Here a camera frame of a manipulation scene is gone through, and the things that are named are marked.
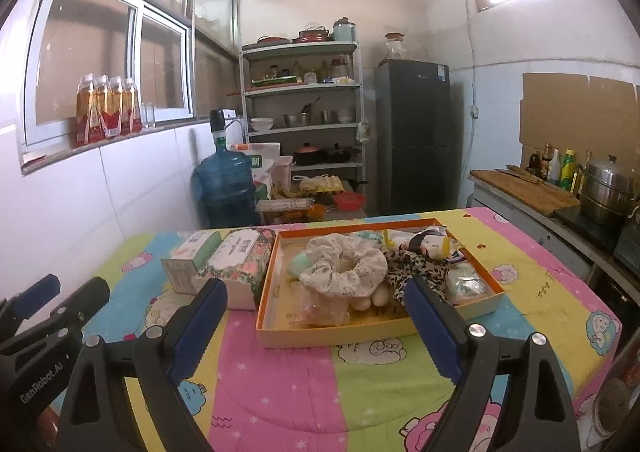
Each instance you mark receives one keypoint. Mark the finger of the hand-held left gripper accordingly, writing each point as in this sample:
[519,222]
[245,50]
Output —
[80,307]
[40,293]

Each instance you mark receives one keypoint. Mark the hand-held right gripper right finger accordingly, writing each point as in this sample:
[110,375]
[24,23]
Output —
[430,327]

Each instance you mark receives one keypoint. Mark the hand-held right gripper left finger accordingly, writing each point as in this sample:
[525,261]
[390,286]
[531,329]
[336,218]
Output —
[195,332]

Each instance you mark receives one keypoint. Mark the clear plastic bag packet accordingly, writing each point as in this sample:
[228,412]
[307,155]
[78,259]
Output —
[467,287]

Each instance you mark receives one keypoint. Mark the leopard print cloth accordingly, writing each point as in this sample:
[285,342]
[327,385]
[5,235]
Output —
[400,272]

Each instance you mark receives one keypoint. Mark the beige teddy bear pink dress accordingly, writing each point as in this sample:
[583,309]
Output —
[372,299]

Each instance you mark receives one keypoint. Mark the yellow snack packet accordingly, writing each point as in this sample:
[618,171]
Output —
[443,247]

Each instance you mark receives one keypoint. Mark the orange cardboard box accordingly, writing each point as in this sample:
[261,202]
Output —
[330,332]

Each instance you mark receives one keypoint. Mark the large floral scrunchie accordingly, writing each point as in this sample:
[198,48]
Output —
[345,272]

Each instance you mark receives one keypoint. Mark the clear plastic bag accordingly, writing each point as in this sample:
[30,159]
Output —
[325,307]

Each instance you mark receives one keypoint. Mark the green puff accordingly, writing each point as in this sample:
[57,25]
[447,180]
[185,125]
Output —
[300,264]

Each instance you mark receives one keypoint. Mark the green white tissue box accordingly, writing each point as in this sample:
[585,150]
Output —
[185,257]

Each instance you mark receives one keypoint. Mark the dark floral tissue pack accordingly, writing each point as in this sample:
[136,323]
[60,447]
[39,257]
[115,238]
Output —
[240,257]

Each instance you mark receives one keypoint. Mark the red paper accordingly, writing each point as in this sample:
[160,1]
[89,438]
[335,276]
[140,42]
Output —
[35,159]

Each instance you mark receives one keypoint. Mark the blue water jug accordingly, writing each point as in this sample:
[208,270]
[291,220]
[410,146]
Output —
[225,187]

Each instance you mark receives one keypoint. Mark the red plastic basin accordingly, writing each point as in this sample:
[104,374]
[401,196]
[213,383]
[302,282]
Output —
[349,201]

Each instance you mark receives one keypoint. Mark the packets of noodles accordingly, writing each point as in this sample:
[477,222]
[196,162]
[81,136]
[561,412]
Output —
[285,205]

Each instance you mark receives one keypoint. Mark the wooden cutting board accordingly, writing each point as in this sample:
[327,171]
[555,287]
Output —
[520,189]

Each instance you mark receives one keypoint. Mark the pale plastic container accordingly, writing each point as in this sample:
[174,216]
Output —
[282,175]

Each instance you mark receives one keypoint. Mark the black induction cooker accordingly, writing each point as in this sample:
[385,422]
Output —
[585,227]

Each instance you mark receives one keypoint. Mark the white sack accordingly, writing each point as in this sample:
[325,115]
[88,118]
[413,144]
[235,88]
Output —
[260,155]

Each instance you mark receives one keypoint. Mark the dark grey refrigerator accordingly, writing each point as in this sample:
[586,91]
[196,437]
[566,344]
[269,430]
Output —
[412,137]

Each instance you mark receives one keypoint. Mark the black frying pan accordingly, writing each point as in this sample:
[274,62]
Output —
[340,155]

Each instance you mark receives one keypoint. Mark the clear drinking glass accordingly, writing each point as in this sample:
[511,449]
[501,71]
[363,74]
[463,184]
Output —
[148,116]

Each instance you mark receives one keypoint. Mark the row of sauce bottles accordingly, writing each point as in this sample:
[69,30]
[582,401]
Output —
[560,167]

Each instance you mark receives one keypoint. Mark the black water pump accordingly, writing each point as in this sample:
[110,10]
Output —
[217,125]

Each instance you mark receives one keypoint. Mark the black pot red lid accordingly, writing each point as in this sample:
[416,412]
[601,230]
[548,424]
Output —
[306,155]

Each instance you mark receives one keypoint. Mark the white bowls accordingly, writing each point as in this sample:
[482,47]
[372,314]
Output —
[261,124]

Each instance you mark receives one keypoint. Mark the steel steamer pot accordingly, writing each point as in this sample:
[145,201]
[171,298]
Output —
[607,187]

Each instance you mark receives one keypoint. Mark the grey metal shelf rack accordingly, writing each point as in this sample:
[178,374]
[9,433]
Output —
[357,97]

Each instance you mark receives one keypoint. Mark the sliding window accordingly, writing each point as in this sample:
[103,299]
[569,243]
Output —
[90,57]

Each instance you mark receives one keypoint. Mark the brown cardboard sheet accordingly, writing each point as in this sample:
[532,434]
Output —
[575,112]

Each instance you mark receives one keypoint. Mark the green tray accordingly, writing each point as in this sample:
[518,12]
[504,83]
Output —
[274,81]

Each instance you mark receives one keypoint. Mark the glass jar red lid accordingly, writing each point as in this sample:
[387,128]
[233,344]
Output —
[395,47]

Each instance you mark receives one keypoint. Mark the red plate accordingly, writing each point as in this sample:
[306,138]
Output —
[274,39]

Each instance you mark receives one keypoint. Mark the teal canister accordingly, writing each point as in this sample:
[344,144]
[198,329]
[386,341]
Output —
[344,31]

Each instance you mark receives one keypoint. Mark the red pot with glass lid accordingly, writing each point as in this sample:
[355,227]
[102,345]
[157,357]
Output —
[312,36]

